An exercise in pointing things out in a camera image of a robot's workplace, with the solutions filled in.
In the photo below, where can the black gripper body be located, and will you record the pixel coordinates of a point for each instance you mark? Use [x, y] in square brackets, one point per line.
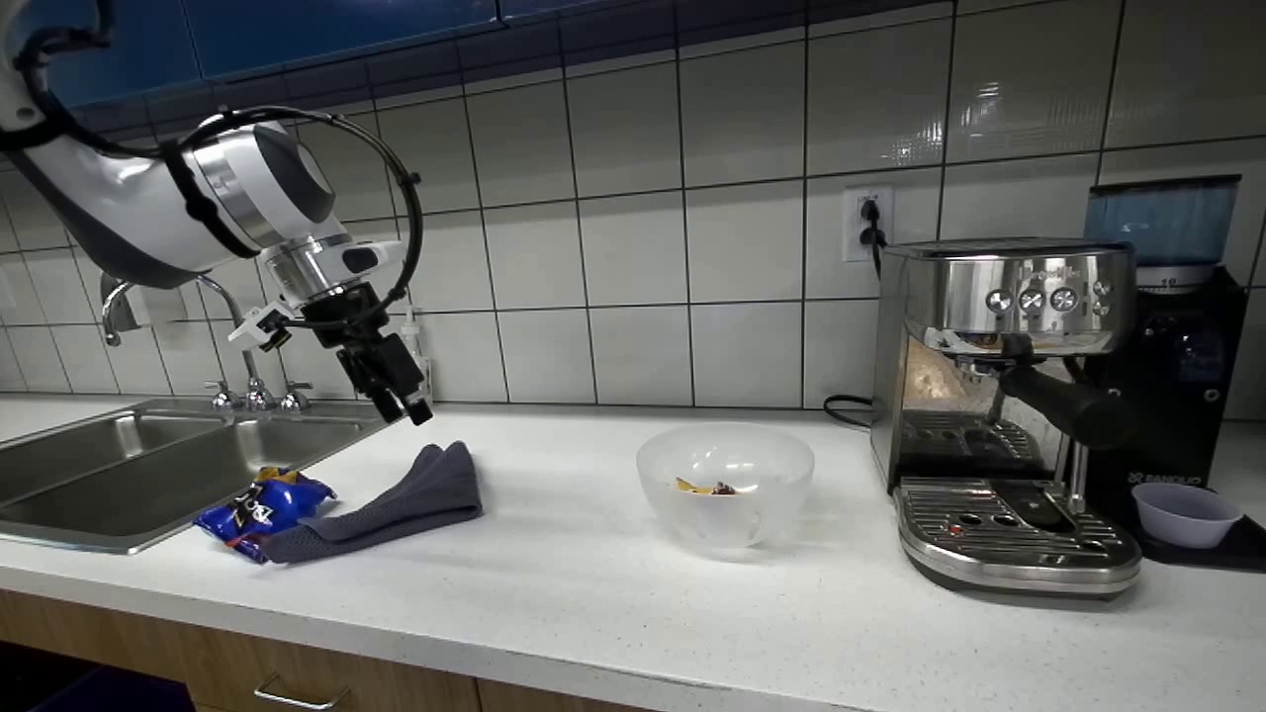
[345, 317]

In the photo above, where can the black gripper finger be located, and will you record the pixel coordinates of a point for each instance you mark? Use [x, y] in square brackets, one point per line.
[406, 383]
[377, 387]

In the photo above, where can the dark grey waffle towel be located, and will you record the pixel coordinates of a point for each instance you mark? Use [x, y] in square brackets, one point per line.
[395, 500]

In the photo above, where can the blue snack bag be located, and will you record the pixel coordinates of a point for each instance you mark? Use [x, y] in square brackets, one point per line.
[263, 517]

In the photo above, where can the chrome faucet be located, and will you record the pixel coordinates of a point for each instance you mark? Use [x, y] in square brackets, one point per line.
[116, 305]

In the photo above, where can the stainless steel sink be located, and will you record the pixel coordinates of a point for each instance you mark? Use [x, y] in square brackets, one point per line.
[118, 476]

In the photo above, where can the red yellow candy wrapper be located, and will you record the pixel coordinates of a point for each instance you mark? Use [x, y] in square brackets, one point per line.
[704, 488]

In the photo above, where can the translucent plastic bowl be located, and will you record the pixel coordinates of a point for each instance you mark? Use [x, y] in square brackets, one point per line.
[725, 495]

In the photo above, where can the wooden base cabinet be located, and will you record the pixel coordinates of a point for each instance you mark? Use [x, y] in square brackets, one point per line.
[131, 653]

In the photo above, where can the stainless steel espresso machine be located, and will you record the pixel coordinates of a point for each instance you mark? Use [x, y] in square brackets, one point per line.
[1002, 396]

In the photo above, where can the black coffee grinder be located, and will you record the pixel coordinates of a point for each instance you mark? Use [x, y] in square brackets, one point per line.
[1186, 340]

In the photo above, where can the small translucent plastic cup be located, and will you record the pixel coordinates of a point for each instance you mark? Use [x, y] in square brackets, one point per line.
[1185, 517]

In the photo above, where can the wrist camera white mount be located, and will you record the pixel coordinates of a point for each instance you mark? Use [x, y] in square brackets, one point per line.
[266, 325]

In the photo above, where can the dark blue wall panel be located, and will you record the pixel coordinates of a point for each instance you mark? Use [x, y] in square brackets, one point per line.
[395, 33]

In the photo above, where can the white wall power outlet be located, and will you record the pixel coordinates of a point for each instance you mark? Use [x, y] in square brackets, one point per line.
[866, 222]

